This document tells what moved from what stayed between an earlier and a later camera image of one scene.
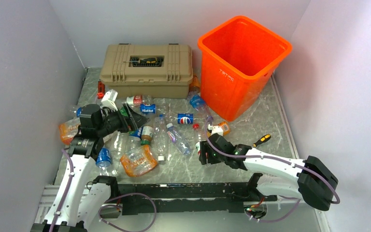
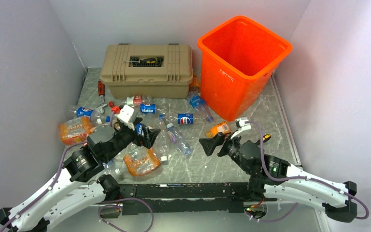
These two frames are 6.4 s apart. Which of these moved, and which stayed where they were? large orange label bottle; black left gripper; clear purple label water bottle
Moved: black left gripper
Stayed: clear purple label water bottle; large orange label bottle
